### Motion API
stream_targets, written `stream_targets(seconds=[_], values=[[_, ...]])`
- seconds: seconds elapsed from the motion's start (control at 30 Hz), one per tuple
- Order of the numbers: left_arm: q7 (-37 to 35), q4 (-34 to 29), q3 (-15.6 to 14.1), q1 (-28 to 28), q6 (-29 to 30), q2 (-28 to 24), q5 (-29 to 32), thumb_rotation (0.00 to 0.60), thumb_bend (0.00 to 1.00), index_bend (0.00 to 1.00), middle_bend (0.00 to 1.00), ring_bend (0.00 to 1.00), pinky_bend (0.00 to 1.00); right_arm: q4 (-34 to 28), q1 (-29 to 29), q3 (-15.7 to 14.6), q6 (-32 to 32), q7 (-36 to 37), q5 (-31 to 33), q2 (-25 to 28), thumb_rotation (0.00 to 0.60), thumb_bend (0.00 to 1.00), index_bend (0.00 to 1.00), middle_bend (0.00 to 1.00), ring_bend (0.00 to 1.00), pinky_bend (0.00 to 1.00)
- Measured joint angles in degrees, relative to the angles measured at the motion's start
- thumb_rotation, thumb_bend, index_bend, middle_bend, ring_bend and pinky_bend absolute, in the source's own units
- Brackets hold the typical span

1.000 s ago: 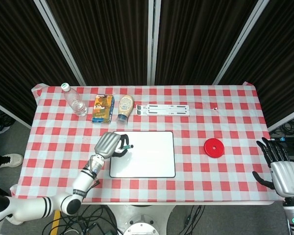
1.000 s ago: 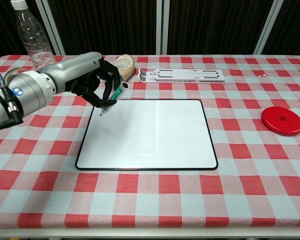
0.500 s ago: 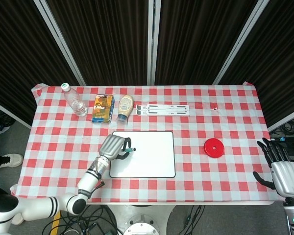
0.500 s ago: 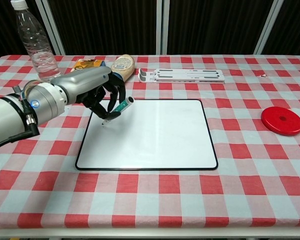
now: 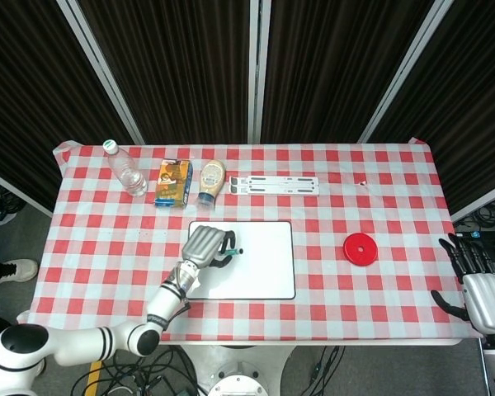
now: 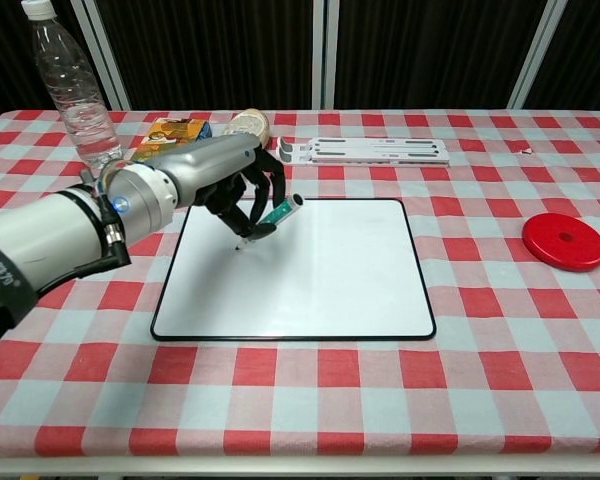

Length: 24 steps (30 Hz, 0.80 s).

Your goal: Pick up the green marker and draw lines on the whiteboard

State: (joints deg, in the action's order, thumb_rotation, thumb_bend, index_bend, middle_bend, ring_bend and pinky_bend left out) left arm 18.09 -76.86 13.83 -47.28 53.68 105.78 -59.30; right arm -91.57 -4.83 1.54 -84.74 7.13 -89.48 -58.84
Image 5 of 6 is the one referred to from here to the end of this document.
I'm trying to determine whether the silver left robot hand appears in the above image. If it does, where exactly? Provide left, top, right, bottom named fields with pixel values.
left=181, top=224, right=239, bottom=269

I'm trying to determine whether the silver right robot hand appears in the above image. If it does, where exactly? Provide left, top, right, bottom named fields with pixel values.
left=431, top=233, right=495, bottom=336

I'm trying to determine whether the white drawing board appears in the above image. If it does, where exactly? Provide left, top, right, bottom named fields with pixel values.
left=184, top=220, right=297, bottom=301

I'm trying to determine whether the beige squeeze sauce bottle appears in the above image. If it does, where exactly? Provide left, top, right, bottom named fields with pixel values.
left=196, top=159, right=227, bottom=207

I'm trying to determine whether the orange blue carton box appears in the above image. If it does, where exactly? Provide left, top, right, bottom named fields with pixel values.
left=153, top=158, right=194, bottom=209

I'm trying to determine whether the red white checkered tablecloth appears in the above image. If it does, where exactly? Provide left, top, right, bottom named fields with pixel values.
left=18, top=139, right=486, bottom=346

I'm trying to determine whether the white folding stand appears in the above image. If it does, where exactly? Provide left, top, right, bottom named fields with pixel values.
left=228, top=174, right=322, bottom=197

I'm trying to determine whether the clear plastic water bottle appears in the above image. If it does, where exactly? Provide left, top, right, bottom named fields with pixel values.
left=0, top=0, right=146, bottom=218
left=102, top=139, right=149, bottom=198

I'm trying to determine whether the red plastic disc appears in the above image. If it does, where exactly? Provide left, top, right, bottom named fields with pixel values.
left=342, top=232, right=379, bottom=266

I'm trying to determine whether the white sneaker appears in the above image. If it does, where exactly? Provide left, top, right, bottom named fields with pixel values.
left=0, top=258, right=40, bottom=289

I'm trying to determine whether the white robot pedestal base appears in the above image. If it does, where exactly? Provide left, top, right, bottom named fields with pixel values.
left=180, top=344, right=299, bottom=396

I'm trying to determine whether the dark partition panel white frame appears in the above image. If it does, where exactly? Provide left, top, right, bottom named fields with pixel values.
left=249, top=0, right=455, bottom=145
left=357, top=0, right=495, bottom=223
left=56, top=0, right=261, bottom=145

